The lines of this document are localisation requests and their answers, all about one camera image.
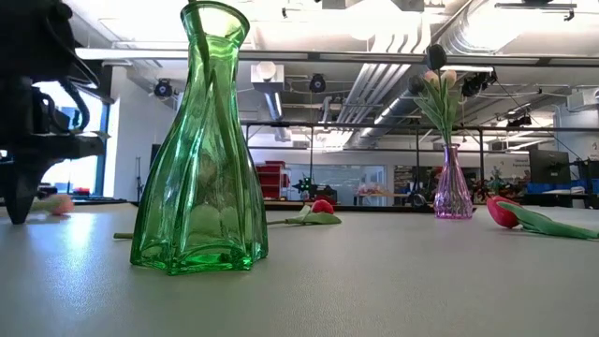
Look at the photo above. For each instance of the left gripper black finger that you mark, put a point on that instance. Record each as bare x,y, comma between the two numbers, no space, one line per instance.
23,187

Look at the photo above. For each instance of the green glass vase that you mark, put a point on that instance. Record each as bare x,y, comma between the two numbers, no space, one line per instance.
201,187

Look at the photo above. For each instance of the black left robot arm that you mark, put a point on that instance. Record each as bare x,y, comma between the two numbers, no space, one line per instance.
33,37

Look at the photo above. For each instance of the purple glass vase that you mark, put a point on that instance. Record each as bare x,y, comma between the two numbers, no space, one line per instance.
453,196

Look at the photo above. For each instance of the red round object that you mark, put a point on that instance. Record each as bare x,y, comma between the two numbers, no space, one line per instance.
83,191

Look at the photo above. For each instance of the black computer monitor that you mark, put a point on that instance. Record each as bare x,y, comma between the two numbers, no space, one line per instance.
550,166
154,159

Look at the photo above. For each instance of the long white light bar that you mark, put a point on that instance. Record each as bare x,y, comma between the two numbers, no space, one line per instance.
140,53

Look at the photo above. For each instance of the white ceiling unit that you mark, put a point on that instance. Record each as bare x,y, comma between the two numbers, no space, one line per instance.
267,75

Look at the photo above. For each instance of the red storage bins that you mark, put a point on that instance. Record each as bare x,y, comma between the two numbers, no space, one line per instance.
271,178

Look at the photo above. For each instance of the grey table mat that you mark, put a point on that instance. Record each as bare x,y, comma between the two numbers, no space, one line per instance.
374,281

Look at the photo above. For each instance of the black ceiling spotlight cluster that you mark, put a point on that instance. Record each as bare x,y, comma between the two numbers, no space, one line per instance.
477,84

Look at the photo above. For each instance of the black ceiling device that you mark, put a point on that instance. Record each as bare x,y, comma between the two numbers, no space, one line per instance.
519,121

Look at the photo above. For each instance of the blue storage bins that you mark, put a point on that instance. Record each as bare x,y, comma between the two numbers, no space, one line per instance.
543,187

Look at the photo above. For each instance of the black round ceiling camera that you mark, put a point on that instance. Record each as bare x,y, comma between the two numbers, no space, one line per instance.
317,83
163,89

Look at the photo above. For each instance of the black metal rack frame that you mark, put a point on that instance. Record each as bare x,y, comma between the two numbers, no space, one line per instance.
351,125

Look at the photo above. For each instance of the black aluminium table frame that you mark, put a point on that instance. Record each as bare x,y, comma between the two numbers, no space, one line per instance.
374,209

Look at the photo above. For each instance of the silver ventilation duct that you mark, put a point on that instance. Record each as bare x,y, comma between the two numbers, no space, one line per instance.
388,112

